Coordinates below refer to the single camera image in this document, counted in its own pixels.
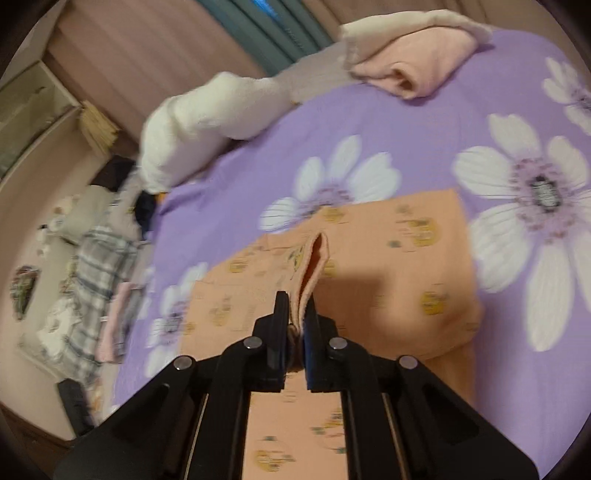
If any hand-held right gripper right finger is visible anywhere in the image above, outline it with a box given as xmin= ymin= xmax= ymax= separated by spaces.
xmin=300 ymin=295 xmax=541 ymax=480

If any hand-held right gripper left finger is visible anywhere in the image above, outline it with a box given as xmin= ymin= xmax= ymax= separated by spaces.
xmin=53 ymin=291 xmax=296 ymax=480

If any orange cartoon print garment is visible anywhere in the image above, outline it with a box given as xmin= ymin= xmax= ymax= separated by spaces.
xmin=178 ymin=189 xmax=485 ymax=480

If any folded pink grey cloth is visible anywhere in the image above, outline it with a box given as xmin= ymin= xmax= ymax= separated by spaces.
xmin=97 ymin=281 xmax=148 ymax=363

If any navy cloth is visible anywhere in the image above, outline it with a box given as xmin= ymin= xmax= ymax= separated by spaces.
xmin=134 ymin=189 xmax=158 ymax=241

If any plaid cloth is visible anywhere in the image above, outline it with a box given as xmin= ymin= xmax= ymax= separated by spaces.
xmin=18 ymin=226 xmax=139 ymax=384

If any grey garment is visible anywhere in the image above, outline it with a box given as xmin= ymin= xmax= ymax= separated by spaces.
xmin=108 ymin=185 xmax=145 ymax=232

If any black flat object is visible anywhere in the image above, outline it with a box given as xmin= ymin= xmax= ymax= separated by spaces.
xmin=56 ymin=378 xmax=100 ymax=439

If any grey pillow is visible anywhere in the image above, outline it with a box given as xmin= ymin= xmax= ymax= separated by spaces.
xmin=60 ymin=185 xmax=116 ymax=245

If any dark brown cloth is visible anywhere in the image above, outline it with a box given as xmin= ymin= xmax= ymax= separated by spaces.
xmin=99 ymin=156 xmax=138 ymax=192

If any small white plush toy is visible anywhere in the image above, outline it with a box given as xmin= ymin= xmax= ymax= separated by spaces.
xmin=39 ymin=194 xmax=80 ymax=254

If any purple floral bed sheet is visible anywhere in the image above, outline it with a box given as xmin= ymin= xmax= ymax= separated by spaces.
xmin=99 ymin=23 xmax=591 ymax=480

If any basket of colourful cloths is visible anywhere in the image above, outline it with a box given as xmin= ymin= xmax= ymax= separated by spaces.
xmin=11 ymin=265 xmax=41 ymax=321

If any teal curtain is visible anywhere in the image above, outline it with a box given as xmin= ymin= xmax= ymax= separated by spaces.
xmin=196 ymin=0 xmax=333 ymax=75

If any folded pink blanket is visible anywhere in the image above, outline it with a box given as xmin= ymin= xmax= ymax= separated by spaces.
xmin=339 ymin=8 xmax=495 ymax=101

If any pink curtain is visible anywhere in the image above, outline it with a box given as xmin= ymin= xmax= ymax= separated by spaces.
xmin=46 ymin=0 xmax=269 ymax=153

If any glass door cabinet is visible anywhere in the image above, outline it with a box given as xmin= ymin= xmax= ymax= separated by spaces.
xmin=0 ymin=60 xmax=84 ymax=181

